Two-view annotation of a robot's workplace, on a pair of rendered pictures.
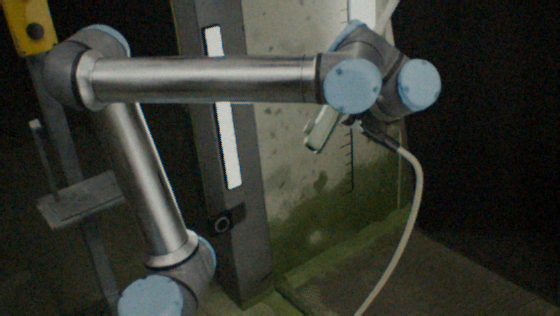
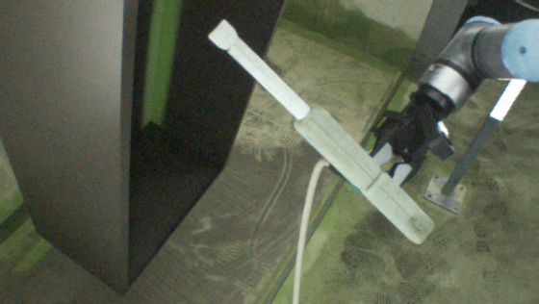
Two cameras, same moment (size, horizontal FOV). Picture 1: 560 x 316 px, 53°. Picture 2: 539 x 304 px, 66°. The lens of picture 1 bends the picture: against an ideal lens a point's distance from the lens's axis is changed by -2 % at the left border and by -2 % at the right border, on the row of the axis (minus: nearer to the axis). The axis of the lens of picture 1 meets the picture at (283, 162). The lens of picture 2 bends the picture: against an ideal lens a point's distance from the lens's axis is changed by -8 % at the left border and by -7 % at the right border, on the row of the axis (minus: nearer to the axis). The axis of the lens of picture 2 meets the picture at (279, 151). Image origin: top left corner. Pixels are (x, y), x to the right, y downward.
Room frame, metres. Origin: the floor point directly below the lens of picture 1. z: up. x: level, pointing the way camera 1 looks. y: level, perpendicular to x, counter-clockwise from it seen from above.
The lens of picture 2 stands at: (1.65, 0.13, 1.77)
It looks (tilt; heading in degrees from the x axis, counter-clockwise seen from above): 49 degrees down; 237
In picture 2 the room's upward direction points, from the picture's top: 9 degrees clockwise
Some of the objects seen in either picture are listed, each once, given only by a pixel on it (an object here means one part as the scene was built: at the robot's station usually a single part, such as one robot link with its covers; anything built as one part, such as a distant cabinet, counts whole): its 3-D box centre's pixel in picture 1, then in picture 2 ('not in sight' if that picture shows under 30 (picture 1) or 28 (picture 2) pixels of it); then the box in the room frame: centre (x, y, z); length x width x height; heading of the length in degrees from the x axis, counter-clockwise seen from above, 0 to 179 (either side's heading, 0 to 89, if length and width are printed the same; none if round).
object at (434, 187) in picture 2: not in sight; (445, 192); (0.09, -0.58, 0.01); 0.20 x 0.20 x 0.01; 35
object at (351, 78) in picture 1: (194, 78); not in sight; (0.98, 0.15, 1.43); 0.68 x 0.12 x 0.12; 76
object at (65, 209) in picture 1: (79, 156); not in sight; (1.64, 0.66, 0.95); 0.26 x 0.15 x 0.32; 125
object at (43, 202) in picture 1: (90, 196); not in sight; (1.66, 0.68, 0.78); 0.31 x 0.23 x 0.01; 125
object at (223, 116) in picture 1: (223, 112); not in sight; (1.86, 0.20, 0.96); 0.06 x 0.02 x 0.63; 125
